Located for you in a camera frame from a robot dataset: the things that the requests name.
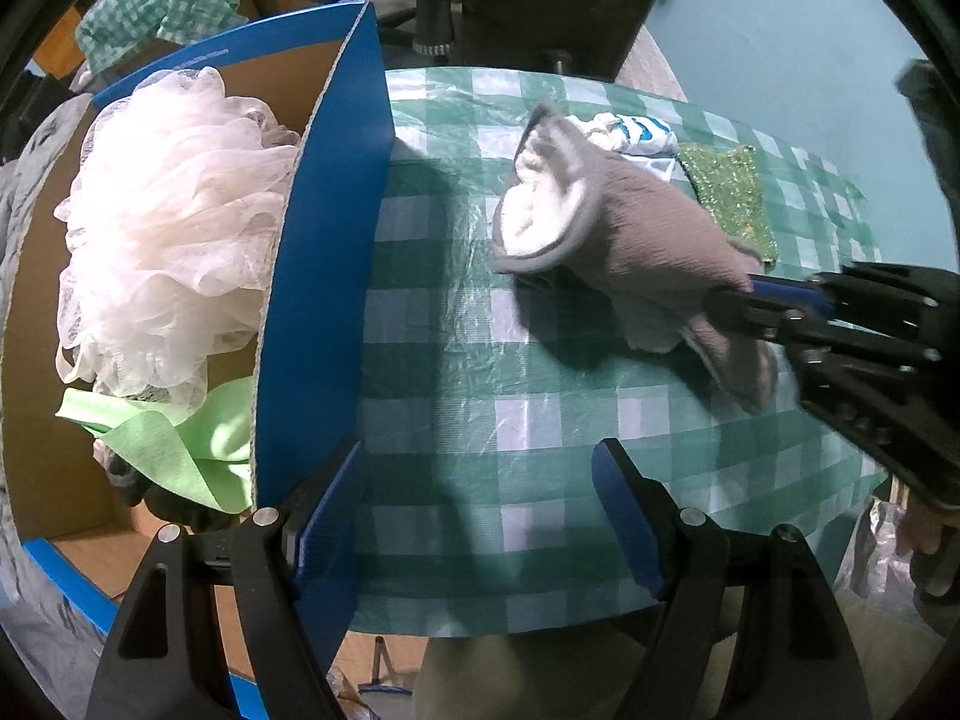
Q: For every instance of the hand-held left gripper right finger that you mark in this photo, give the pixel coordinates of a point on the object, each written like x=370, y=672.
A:
x=630, y=517

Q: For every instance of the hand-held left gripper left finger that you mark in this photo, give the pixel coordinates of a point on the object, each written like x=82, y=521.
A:
x=322, y=510

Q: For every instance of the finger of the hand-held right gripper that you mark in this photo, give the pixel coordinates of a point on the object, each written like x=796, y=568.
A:
x=750, y=311
x=787, y=289

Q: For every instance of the grey fleece-lined sock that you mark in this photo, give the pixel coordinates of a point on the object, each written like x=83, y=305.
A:
x=645, y=232

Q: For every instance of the black sock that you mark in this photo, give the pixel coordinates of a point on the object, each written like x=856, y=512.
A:
x=176, y=510

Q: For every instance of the light green cloth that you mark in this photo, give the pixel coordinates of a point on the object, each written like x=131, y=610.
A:
x=187, y=442

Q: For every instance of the patterned beige sock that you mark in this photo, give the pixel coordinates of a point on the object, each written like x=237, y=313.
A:
x=112, y=461

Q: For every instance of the blue-edged cardboard box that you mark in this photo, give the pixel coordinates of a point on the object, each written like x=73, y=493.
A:
x=322, y=277

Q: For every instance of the white mesh bath loofah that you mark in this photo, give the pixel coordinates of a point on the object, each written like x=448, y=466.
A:
x=172, y=225

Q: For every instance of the person's right hand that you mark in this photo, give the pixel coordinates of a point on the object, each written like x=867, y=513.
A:
x=930, y=529

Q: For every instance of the green glitter sponge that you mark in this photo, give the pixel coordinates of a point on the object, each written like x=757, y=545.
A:
x=731, y=195

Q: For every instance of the green checked tablecloth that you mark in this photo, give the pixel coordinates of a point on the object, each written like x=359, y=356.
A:
x=480, y=405

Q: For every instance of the person's olive trousers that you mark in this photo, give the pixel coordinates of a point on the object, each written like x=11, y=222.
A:
x=525, y=679

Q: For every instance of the dark grey cloth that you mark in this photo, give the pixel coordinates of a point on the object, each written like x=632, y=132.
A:
x=937, y=142

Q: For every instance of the white blue striped sock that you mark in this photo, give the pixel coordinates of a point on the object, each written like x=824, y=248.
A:
x=622, y=139

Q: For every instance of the dark garment with striped cuffs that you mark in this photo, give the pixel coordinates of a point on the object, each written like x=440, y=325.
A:
x=435, y=7

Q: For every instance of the green checked cover cloth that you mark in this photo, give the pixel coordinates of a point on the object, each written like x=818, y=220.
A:
x=165, y=7

